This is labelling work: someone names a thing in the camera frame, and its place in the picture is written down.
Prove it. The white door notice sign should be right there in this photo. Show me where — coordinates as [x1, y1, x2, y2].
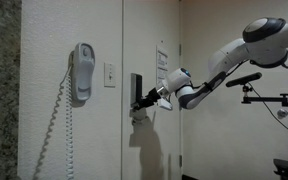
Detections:
[156, 46, 168, 82]

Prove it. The white light switch plate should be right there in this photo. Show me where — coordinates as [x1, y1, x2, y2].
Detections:
[104, 63, 116, 88]

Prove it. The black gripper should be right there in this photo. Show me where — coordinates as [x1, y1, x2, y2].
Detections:
[132, 88, 161, 110]

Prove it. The black electronic door lock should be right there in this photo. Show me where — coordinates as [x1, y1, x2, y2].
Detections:
[131, 73, 142, 108]

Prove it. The white door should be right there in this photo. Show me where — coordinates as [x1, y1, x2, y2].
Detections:
[122, 0, 181, 180]

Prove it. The silver round wall knob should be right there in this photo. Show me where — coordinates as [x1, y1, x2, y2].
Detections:
[277, 109, 288, 119]

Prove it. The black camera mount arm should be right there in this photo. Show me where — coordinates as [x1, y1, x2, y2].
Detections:
[242, 85, 288, 107]

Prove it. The grey wall telephone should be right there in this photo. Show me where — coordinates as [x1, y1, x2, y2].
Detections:
[71, 43, 95, 101]

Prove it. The black stereo camera bar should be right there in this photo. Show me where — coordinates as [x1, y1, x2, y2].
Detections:
[226, 72, 262, 87]

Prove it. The black camera cable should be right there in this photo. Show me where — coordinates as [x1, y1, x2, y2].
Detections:
[249, 83, 288, 142]

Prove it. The silver door lever handle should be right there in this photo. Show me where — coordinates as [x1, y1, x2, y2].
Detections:
[129, 108, 147, 124]

